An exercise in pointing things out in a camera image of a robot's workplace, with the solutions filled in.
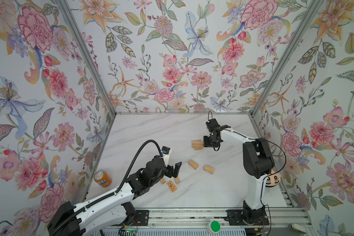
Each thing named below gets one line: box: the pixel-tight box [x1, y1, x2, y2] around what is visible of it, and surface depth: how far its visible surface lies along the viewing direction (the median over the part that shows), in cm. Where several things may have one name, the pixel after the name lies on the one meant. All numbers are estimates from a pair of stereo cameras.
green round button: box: [209, 220, 222, 234], surface depth 66 cm
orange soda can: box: [93, 169, 113, 188], surface depth 79 cm
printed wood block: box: [167, 180, 178, 193], surface depth 86 cm
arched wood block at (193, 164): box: [188, 159, 199, 171], surface depth 93 cm
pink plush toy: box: [265, 169, 282, 187], surface depth 81 cm
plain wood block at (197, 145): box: [191, 143, 205, 148], surface depth 103 cm
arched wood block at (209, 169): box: [203, 164, 215, 175], surface depth 92 cm
